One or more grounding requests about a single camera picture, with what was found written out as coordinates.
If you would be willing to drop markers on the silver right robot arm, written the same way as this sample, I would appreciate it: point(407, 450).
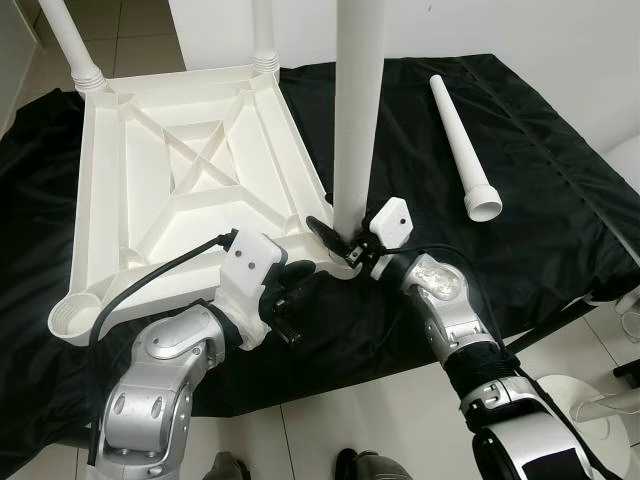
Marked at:
point(440, 290)

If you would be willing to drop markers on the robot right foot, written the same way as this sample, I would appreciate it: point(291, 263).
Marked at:
point(372, 466)

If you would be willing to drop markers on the pink table edge piece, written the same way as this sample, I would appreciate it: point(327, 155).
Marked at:
point(580, 310)

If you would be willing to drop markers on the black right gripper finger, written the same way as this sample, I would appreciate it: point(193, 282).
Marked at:
point(325, 237)

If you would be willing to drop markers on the black cloth table cover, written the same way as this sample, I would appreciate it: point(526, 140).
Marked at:
point(560, 180)

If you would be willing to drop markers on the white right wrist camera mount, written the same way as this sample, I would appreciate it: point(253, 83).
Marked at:
point(392, 220)

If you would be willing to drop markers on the white round stand base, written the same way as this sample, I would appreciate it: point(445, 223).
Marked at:
point(565, 410)

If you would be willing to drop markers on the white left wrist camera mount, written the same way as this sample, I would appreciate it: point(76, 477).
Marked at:
point(250, 262)

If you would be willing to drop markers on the white plastic table top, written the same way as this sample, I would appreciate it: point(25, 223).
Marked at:
point(130, 200)

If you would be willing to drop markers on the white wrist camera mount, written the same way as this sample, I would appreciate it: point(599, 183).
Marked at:
point(250, 262)
point(392, 220)

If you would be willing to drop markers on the black metal table leg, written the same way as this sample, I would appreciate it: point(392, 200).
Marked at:
point(550, 340)

